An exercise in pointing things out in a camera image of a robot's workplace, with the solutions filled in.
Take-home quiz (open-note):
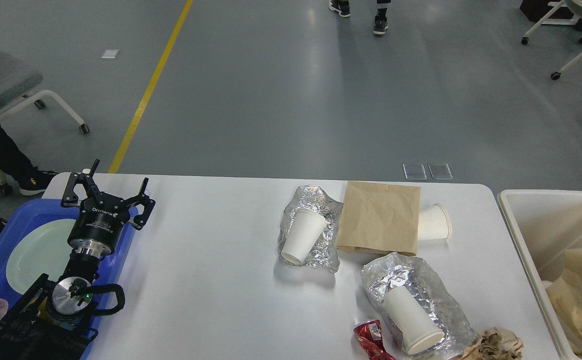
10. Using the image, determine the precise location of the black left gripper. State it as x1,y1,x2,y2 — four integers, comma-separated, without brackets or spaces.
61,159,156,258

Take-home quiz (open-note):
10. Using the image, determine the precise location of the light green plate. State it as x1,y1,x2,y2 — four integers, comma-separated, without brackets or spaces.
6,219,76,295

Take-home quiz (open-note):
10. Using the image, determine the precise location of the aluminium foil sheet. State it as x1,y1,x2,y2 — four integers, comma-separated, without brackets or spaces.
361,252,477,360
277,185,344,274

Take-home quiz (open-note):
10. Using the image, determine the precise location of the white paper cup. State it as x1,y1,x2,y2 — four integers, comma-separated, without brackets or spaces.
417,203,453,241
281,209,327,265
382,286,444,356

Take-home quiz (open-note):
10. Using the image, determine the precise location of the dark teal mug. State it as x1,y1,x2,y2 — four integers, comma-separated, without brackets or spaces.
38,297,53,322

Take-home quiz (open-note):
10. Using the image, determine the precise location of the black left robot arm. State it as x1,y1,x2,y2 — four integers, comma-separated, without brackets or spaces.
0,159,156,360

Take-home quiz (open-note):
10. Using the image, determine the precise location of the beige plastic bin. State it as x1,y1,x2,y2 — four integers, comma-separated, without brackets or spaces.
497,189,582,360

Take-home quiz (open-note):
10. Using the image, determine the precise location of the crumpled brown paper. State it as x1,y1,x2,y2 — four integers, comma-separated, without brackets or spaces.
460,326,523,360

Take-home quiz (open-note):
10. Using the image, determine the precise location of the blue plastic tray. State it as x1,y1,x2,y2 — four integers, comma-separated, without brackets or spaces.
0,199,139,360

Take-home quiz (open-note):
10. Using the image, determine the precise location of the grey office chair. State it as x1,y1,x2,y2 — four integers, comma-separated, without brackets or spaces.
0,47,91,196

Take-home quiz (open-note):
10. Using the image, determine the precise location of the white paper cup on foil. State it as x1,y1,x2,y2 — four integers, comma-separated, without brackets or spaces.
281,209,327,265

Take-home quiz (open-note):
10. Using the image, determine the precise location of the transparent floor plate right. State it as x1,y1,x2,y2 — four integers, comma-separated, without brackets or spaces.
428,162,453,181

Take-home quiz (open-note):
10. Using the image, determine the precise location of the transparent floor plate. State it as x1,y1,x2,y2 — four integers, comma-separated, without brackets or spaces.
428,162,453,181
402,162,427,182

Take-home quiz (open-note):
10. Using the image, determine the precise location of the crumpled aluminium foil sheet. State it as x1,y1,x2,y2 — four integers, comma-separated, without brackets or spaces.
277,185,344,274

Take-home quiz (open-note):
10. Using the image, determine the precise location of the transparent floor plate left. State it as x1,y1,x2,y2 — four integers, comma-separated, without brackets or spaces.
402,162,427,182

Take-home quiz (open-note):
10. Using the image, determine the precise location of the crushed red can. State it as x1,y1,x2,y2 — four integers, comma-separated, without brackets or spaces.
353,318,396,360

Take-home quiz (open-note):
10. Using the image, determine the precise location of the white chair base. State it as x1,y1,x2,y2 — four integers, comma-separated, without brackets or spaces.
520,0,582,81

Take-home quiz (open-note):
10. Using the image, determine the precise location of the person with black sneakers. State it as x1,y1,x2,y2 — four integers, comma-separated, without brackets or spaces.
328,0,389,36

